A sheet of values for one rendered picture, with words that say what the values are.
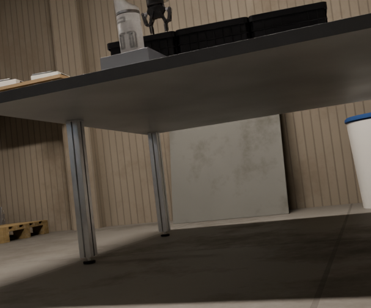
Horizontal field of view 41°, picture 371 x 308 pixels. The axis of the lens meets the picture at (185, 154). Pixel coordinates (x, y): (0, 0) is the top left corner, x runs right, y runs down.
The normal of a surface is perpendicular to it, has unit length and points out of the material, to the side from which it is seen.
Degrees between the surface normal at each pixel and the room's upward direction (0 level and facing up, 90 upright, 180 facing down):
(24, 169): 90
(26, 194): 90
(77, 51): 90
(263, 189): 78
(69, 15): 90
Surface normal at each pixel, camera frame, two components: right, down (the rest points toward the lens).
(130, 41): -0.29, 0.00
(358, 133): -0.90, 0.14
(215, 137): -0.36, -0.22
